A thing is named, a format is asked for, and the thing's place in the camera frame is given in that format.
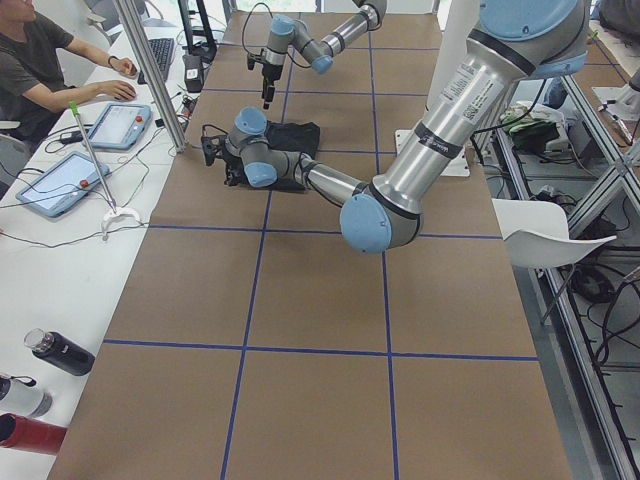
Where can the white plastic chair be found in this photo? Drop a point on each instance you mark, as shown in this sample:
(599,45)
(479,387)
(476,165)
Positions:
(536,234)

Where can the blue teach pendant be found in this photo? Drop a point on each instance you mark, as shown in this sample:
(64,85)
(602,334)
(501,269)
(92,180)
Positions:
(119,126)
(61,187)

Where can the person at keyboard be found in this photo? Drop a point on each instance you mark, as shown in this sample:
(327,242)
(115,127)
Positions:
(33,89)

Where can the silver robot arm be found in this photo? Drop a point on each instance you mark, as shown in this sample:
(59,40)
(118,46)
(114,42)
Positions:
(510,41)
(286,32)

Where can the red water bottle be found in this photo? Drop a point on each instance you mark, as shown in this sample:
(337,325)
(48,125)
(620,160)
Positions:
(26,434)

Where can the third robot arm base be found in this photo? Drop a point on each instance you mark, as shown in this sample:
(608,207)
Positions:
(622,102)

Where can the black keyboard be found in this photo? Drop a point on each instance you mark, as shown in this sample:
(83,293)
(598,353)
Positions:
(163,51)

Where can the black water bottle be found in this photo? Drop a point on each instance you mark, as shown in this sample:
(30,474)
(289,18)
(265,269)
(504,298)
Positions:
(59,351)

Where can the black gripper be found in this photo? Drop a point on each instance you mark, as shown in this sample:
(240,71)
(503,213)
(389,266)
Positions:
(271,74)
(232,165)

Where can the aluminium frame post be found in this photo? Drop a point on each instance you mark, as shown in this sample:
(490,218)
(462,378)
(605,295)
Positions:
(134,29)

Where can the grabber stick tool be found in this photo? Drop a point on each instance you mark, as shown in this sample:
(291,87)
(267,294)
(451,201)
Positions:
(114,212)

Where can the near blue teach pendant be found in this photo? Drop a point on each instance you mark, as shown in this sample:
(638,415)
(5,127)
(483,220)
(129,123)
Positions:
(61,187)

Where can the white water bottle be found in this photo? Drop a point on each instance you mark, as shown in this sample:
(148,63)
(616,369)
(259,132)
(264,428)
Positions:
(23,400)

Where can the black graphic t-shirt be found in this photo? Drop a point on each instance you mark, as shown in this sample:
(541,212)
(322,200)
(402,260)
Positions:
(295,140)

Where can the far blue teach pendant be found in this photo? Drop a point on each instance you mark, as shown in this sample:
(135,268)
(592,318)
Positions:
(119,126)

